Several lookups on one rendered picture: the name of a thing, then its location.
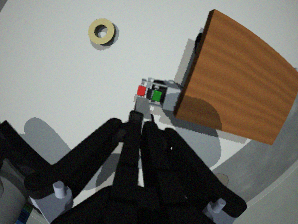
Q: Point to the brown wooden dolly with black caster wheels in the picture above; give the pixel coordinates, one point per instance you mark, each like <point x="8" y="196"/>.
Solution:
<point x="237" y="83"/>

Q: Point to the beige roll of masking tape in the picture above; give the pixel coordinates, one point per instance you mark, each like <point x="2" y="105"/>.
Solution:
<point x="96" y="25"/>

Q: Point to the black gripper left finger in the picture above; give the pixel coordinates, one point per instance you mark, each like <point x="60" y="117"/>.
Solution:
<point x="51" y="188"/>

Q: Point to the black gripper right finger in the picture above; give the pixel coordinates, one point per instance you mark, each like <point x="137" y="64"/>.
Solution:
<point x="198" y="183"/>

